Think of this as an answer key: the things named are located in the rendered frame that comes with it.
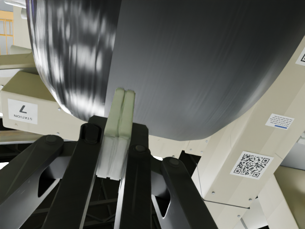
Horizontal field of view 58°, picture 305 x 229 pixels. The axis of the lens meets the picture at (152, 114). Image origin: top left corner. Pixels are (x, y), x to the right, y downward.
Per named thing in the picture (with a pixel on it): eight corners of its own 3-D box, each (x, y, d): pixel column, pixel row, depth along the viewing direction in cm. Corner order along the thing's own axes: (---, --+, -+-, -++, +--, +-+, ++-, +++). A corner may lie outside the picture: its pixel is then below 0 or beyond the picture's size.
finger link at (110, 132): (107, 180, 16) (95, 177, 16) (119, 122, 22) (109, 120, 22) (117, 136, 15) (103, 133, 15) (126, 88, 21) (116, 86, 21)
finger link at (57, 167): (92, 188, 14) (32, 177, 14) (105, 136, 19) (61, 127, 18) (96, 164, 13) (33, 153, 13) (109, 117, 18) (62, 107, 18)
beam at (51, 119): (191, 131, 90) (178, 163, 99) (185, 92, 111) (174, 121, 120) (-3, 90, 83) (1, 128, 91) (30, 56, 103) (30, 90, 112)
